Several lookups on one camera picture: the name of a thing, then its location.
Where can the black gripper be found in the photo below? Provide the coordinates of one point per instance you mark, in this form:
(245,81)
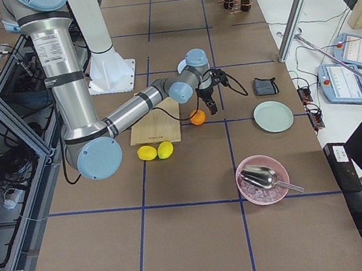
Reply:
(205,94)

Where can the orange fruit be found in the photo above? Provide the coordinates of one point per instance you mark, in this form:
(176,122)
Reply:
(197,117)

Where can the light blue plate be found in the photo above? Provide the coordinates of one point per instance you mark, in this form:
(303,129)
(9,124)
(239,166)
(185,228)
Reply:
(181,66)

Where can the light green plate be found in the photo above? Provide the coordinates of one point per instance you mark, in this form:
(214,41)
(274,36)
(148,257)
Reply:
(273,116)

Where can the wooden cutting board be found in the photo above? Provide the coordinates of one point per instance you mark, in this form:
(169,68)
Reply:
(157,126)

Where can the dark grey folded cloth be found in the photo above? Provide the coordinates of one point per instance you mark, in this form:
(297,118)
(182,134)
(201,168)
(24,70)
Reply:
(264,87)

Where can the yellow lemon right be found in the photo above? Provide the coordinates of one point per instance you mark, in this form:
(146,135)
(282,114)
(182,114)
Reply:
(165,150)

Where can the yellow lemon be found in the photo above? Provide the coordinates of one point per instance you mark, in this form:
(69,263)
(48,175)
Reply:
(165,150)
(147,153)

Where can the yellow lemon left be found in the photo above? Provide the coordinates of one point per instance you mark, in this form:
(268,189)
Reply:
(147,153)

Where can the metal scoop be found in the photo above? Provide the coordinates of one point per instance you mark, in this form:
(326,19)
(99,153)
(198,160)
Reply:
(265,178)

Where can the orange black connector block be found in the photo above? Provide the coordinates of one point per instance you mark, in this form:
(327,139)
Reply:
(305,95)

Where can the pink bowl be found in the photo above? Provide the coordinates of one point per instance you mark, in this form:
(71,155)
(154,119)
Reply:
(258,195)

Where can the teach pendant near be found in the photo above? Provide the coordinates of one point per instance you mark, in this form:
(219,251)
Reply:
(339,85)

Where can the teach pendant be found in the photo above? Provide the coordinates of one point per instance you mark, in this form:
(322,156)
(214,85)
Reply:
(348,49)
(339,85)

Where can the black computer tower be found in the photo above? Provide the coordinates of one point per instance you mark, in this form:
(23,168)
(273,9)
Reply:
(342,168)

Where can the teach pendant far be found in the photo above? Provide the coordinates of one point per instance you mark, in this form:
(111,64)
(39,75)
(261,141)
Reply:
(348,49)

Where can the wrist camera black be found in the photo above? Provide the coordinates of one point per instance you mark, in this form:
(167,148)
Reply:
(218,76)

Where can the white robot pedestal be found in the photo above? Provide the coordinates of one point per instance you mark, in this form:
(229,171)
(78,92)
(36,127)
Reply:
(109,72)

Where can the aluminium frame post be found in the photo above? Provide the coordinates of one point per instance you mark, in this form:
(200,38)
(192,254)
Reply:
(291,25)

